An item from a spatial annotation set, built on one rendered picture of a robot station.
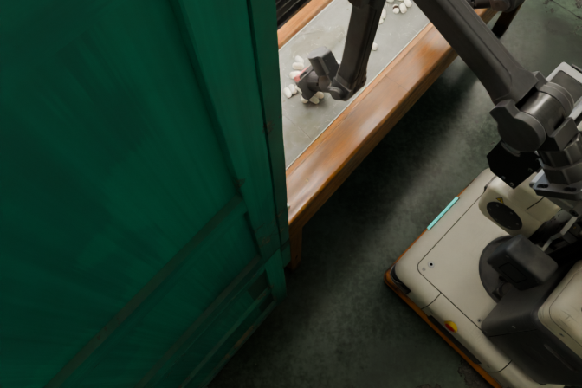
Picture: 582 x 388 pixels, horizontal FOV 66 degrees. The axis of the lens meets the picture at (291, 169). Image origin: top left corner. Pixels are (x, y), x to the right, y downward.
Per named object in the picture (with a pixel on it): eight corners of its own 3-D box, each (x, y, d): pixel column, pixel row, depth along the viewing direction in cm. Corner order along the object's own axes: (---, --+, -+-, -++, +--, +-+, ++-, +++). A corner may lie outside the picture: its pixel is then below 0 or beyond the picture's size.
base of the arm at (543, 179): (580, 201, 74) (618, 155, 77) (562, 164, 71) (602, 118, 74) (533, 195, 82) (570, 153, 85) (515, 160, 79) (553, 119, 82)
